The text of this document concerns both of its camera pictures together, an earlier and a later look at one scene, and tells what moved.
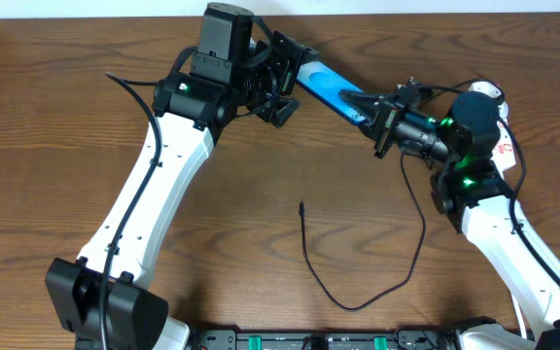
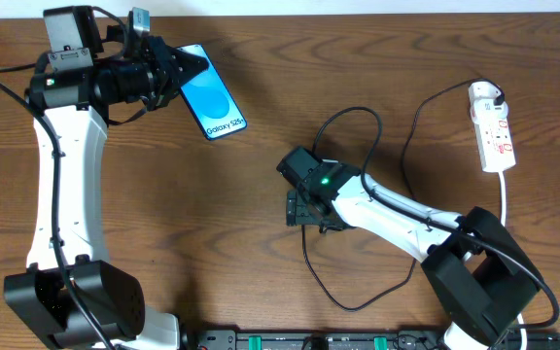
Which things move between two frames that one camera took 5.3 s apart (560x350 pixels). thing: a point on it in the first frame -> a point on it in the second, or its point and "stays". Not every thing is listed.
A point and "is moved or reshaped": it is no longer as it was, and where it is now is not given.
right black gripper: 387,124 -> 298,214
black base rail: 402,339 stays
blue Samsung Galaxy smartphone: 327,87 is moved or reshaped
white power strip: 504,154 stays
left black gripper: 285,71 -> 161,73
